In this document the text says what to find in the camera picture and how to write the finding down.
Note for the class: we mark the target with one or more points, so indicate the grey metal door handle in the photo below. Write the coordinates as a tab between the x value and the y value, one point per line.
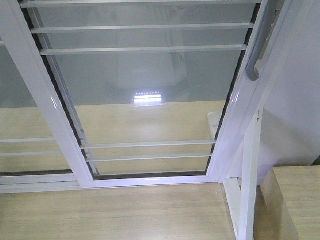
263	25

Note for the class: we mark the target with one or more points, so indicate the white door frame post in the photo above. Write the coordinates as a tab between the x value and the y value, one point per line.
288	92

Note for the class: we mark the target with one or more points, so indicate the white framed sliding glass door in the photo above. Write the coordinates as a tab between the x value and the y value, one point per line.
144	53

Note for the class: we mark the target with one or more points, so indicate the light wooden box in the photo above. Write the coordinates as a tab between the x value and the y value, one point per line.
292	199

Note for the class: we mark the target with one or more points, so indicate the fixed white framed glass panel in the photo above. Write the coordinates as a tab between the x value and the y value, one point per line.
30	157

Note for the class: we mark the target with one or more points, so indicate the rear white support brace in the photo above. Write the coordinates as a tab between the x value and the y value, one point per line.
214	119

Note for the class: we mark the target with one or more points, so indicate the light wooden base platform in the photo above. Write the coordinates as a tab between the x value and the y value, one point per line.
163	212

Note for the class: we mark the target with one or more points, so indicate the white triangular support brace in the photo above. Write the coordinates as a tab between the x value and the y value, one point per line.
241	195

